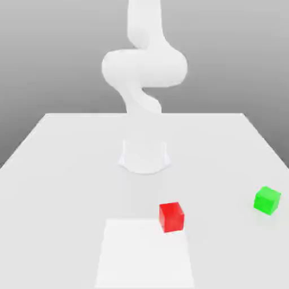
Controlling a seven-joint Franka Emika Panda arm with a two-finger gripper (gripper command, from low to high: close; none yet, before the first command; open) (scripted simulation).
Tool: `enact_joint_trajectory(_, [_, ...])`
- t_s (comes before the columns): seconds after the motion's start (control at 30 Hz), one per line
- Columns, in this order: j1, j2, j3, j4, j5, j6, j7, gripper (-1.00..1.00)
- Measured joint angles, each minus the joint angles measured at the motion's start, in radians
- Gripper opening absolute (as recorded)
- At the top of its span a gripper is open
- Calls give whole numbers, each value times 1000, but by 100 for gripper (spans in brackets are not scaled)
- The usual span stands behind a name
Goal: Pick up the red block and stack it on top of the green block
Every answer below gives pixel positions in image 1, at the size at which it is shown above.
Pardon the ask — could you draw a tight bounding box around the small red cube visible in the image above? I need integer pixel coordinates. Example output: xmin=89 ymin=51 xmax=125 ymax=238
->
xmin=158 ymin=202 xmax=185 ymax=234

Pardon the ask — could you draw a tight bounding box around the small green cube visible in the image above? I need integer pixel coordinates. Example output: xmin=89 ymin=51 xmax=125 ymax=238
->
xmin=253 ymin=186 xmax=282 ymax=216

